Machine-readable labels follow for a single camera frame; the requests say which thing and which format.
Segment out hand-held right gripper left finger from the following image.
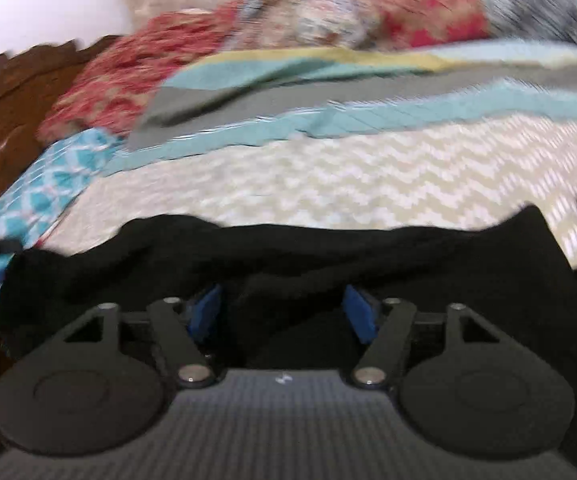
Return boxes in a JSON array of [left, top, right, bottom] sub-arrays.
[[61, 284, 226, 391]]

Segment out wooden headboard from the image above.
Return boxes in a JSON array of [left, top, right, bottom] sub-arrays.
[[0, 35, 124, 231]]

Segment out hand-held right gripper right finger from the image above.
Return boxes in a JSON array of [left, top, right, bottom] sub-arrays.
[[343, 284, 504, 391]]

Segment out striped chevron blanket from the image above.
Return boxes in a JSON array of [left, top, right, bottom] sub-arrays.
[[43, 40, 577, 271]]

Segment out black pants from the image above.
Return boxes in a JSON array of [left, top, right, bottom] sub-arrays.
[[0, 205, 577, 476]]

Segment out red floral pillow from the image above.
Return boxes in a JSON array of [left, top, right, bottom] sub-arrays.
[[37, 4, 252, 142], [228, 0, 496, 53]]

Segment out teal lattice-print cloth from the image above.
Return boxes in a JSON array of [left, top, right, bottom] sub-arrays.
[[0, 127, 124, 338]]

